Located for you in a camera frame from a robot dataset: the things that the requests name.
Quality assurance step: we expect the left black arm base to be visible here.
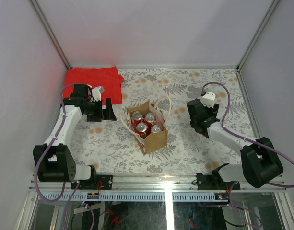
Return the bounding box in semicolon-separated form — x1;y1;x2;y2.
78;174;113;191

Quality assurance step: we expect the red folded cloth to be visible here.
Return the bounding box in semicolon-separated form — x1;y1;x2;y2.
64;67;124;105

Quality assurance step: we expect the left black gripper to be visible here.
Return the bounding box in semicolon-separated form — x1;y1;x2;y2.
84;98;117;122

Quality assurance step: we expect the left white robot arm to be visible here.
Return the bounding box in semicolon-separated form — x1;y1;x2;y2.
33;84;116;189

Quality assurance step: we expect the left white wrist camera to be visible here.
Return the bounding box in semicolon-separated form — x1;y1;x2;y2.
88;85;104;102

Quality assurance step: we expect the watermelon canvas tote bag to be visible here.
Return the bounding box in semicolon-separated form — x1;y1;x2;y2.
119;95;172;155

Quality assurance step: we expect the white slotted cable duct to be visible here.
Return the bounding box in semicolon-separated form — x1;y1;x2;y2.
37;191;228;202

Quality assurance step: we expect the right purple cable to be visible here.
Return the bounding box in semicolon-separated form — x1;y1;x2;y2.
200;82;294;228

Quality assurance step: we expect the red cola can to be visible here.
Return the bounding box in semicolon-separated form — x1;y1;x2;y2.
150;125;162;133
131;111;144;128
135;122;149;139
144;113;156;127

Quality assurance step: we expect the purple cable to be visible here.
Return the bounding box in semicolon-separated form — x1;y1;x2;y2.
34;83;96;230
200;82;294;228

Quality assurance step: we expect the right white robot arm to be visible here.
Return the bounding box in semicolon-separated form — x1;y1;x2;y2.
187;99;283;189

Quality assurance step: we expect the floral patterned table mat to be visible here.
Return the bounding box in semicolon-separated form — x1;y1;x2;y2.
70;69;254;173

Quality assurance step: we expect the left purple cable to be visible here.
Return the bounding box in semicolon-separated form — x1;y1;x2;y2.
34;83;96;230

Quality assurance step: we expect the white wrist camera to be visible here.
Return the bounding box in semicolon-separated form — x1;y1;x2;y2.
88;85;104;102
200;92;216;108

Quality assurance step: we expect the aluminium front rail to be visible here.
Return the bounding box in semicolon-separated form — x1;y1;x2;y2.
38;172;287;193

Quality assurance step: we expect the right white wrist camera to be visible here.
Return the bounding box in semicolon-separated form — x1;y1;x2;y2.
200;92;216;108

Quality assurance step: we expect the red cola can front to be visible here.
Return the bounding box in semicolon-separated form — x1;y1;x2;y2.
135;122;149;139

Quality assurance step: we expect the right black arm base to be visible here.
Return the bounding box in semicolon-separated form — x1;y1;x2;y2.
196;173;233;191

